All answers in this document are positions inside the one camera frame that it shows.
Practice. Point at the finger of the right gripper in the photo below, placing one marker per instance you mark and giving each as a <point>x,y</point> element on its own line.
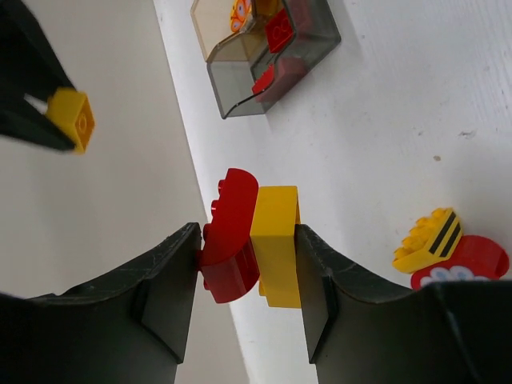
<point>21,121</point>
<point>29,64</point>

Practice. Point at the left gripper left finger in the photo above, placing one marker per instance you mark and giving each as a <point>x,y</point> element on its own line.
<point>129,325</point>

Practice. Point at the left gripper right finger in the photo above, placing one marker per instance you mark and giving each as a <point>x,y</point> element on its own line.
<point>363,328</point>

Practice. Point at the yellow square lego brick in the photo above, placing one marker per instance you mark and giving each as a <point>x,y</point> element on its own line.
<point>71,112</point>

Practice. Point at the red rounded lego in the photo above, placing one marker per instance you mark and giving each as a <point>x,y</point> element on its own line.
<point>227,260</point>

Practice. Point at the yellow peacock lego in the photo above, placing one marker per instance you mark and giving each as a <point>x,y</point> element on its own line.
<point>240,14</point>

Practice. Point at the small red lego brick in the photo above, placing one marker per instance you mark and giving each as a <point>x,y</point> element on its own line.
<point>278,31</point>

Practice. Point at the yellow striped sloped lego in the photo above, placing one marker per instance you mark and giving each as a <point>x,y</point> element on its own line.
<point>430,241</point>

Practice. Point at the red cloud print lego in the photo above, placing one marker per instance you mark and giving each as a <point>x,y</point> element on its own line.
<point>475,258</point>

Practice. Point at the amber transparent container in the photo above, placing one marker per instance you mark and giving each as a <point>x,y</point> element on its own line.
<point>211,20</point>

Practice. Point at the grey transparent container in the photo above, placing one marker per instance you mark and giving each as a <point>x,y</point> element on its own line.
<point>252,87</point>

